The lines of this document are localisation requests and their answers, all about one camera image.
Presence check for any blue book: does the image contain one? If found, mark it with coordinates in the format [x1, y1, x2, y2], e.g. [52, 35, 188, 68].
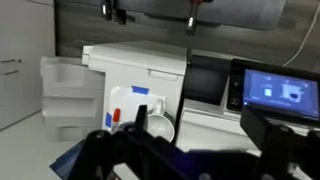
[49, 139, 88, 180]

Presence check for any white mug with green rim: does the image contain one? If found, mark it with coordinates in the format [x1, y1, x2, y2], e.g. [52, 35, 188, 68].
[146, 97, 176, 143]

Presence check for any black spring clamp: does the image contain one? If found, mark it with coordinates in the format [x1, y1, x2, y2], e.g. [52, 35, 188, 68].
[185, 0, 214, 36]
[99, 0, 128, 25]

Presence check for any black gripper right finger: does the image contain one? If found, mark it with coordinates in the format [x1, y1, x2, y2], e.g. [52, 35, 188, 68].
[239, 106, 320, 180]

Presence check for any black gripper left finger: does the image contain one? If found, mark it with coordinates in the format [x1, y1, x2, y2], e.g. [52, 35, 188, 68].
[68, 104, 191, 180]

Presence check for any white cabinet with handles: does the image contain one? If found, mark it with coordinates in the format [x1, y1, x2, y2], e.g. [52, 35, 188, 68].
[0, 0, 56, 131]

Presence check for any white cable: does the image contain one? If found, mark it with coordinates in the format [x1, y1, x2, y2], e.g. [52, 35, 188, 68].
[282, 2, 320, 68]

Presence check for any white printed paper sheet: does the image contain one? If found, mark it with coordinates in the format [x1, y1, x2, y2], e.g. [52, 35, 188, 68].
[109, 85, 168, 132]

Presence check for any red capped Sharpie marker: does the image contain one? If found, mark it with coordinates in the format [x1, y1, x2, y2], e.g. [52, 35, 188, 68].
[112, 108, 121, 133]

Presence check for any black printer touchscreen panel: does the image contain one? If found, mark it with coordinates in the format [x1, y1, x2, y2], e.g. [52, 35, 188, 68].
[226, 58, 320, 125]

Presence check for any blue painter tape strip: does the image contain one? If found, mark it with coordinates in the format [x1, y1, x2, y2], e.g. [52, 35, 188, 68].
[131, 85, 150, 95]
[105, 112, 113, 129]

